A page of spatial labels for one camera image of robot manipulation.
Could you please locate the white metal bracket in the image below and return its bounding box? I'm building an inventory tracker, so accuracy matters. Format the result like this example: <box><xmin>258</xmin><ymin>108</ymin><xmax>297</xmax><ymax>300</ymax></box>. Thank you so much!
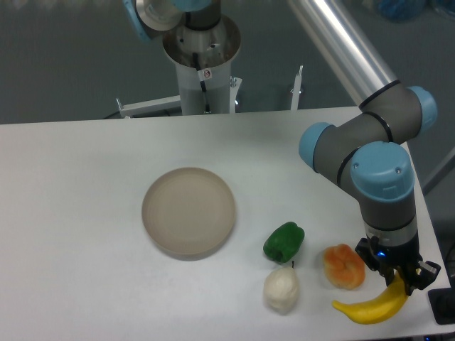
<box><xmin>116</xmin><ymin>95</ymin><xmax>181</xmax><ymax>118</ymax></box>
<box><xmin>290</xmin><ymin>65</ymin><xmax>304</xmax><ymax>111</ymax></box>

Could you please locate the orange knotted bread roll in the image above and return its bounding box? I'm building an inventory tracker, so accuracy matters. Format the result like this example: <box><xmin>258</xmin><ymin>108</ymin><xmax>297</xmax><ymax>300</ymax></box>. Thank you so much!
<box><xmin>323</xmin><ymin>244</ymin><xmax>365</xmax><ymax>290</ymax></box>

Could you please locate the grey metal table leg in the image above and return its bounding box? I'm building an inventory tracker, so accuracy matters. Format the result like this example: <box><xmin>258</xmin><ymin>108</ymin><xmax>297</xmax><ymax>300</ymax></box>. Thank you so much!
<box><xmin>421</xmin><ymin>147</ymin><xmax>455</xmax><ymax>195</ymax></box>

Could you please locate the yellow banana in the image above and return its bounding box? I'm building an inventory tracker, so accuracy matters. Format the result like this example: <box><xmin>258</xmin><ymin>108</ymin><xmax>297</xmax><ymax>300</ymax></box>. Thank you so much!
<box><xmin>331</xmin><ymin>272</ymin><xmax>408</xmax><ymax>325</ymax></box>

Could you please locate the black device at table edge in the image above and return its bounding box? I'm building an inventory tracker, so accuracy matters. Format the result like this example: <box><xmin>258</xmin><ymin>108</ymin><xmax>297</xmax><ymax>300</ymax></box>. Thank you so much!
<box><xmin>428</xmin><ymin>288</ymin><xmax>454</xmax><ymax>325</ymax></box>

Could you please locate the green bell pepper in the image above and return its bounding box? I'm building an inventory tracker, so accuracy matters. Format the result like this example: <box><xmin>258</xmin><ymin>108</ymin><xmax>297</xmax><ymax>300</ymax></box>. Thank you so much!
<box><xmin>262</xmin><ymin>222</ymin><xmax>305</xmax><ymax>264</ymax></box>

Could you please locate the beige round plate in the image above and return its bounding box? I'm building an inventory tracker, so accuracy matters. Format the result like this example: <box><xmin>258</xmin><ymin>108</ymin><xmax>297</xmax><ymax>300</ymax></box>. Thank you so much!
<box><xmin>141</xmin><ymin>167</ymin><xmax>236</xmax><ymax>259</ymax></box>

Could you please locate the white metal bracket left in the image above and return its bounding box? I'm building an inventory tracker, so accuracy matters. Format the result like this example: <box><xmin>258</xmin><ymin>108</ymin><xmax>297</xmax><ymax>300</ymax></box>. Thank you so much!
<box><xmin>116</xmin><ymin>95</ymin><xmax>181</xmax><ymax>118</ymax></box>

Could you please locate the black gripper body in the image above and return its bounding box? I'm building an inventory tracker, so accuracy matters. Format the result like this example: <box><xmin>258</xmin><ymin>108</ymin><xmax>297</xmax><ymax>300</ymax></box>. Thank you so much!
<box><xmin>367</xmin><ymin>235</ymin><xmax>422</xmax><ymax>271</ymax></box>

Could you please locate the white pear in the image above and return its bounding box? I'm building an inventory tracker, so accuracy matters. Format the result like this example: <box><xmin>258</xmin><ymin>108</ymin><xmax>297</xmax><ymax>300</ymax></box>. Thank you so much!
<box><xmin>262</xmin><ymin>266</ymin><xmax>300</xmax><ymax>314</ymax></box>

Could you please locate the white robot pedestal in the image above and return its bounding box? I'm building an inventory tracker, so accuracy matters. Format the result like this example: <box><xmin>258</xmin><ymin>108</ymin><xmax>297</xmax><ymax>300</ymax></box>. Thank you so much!
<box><xmin>163</xmin><ymin>15</ymin><xmax>241</xmax><ymax>116</ymax></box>

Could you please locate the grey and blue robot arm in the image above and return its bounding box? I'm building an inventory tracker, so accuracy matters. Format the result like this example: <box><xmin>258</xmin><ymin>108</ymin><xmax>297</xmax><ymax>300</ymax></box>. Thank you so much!
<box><xmin>124</xmin><ymin>1</ymin><xmax>440</xmax><ymax>294</ymax></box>

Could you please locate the blue plastic bag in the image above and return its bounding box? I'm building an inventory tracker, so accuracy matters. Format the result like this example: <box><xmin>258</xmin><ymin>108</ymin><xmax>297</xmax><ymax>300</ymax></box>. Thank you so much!
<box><xmin>364</xmin><ymin>0</ymin><xmax>454</xmax><ymax>22</ymax></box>

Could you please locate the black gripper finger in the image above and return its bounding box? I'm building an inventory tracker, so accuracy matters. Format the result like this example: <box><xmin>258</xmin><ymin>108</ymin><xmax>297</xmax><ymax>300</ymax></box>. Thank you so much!
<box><xmin>398</xmin><ymin>261</ymin><xmax>441</xmax><ymax>296</ymax></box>
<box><xmin>355</xmin><ymin>238</ymin><xmax>394</xmax><ymax>286</ymax></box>

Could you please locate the white metal bracket right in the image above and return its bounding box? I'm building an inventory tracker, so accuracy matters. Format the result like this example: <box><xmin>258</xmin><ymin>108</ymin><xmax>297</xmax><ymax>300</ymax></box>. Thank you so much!
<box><xmin>290</xmin><ymin>65</ymin><xmax>304</xmax><ymax>111</ymax></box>

